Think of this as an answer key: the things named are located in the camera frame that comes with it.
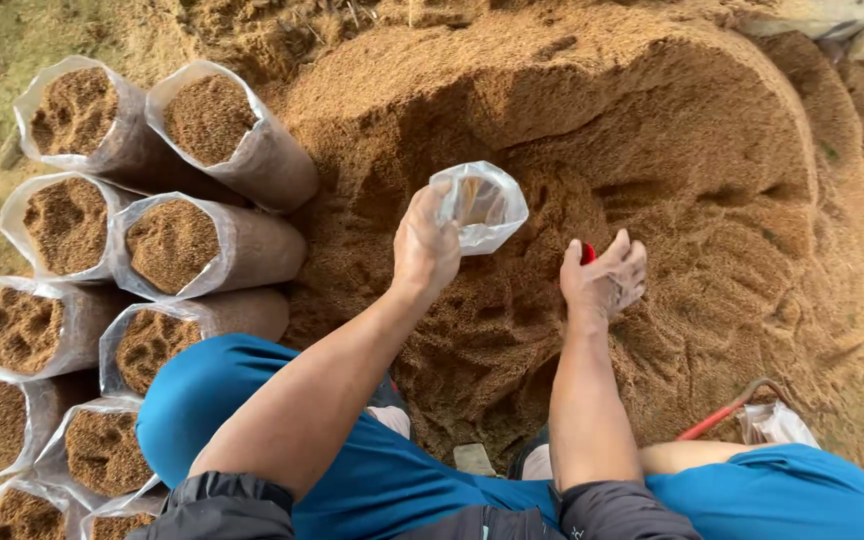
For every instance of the person's right hand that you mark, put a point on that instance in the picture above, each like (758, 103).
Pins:
(598, 285)

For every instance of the person's left hand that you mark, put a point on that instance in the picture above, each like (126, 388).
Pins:
(423, 251)

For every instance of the person's left fingers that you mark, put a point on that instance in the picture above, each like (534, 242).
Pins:
(434, 204)

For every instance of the clear plastic bag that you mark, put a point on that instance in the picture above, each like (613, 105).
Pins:
(486, 208)

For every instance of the small red scoop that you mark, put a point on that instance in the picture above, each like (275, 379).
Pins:
(588, 253)

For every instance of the large sawdust heap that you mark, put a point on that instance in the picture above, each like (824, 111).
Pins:
(627, 187)

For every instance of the person's left shoe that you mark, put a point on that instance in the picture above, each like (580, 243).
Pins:
(388, 401)

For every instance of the person's shoe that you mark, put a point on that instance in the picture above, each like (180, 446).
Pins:
(388, 401)
(531, 454)

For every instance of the small grey stone block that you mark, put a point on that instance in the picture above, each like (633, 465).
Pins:
(474, 459)

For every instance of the person's right shoe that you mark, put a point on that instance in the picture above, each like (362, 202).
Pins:
(531, 454)

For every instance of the blue shorts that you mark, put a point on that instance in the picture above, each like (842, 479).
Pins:
(402, 472)

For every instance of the group of sawdust-filled plastic bags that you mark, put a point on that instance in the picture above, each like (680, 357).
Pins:
(102, 300)

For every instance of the person's right leg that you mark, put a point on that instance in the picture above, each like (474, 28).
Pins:
(691, 456)

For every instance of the dark grey jacket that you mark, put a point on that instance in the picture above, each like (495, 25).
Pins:
(237, 510)

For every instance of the bundle of white plastic bags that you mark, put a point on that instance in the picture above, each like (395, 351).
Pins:
(775, 426)

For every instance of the grey concrete slab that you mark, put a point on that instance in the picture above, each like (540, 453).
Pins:
(829, 22)

